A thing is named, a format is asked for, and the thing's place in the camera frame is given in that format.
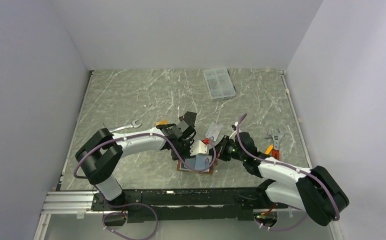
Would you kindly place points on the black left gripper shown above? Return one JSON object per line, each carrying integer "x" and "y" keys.
{"x": 186, "y": 154}

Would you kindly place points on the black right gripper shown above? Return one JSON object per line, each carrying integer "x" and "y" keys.
{"x": 221, "y": 152}

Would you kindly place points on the brown leather card holder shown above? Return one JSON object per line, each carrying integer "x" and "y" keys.
{"x": 197, "y": 162}

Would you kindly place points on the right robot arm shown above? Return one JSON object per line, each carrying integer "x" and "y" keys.
{"x": 312, "y": 190}

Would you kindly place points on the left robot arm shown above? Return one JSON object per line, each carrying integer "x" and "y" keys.
{"x": 99, "y": 156}

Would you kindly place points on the black card stack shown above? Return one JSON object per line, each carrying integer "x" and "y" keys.
{"x": 189, "y": 117}

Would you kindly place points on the gold card stack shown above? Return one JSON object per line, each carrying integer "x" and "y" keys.
{"x": 161, "y": 123}

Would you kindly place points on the silver open-end wrench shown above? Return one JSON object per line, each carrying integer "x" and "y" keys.
{"x": 133, "y": 125}

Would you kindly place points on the clear plastic screw box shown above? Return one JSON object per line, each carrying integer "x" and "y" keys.
{"x": 219, "y": 84}

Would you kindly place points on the orange handled tool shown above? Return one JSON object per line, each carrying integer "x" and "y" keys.
{"x": 273, "y": 152}

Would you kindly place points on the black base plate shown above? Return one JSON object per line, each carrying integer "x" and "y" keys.
{"x": 188, "y": 204}

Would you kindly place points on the aluminium frame rail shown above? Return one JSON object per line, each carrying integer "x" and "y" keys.
{"x": 79, "y": 203}

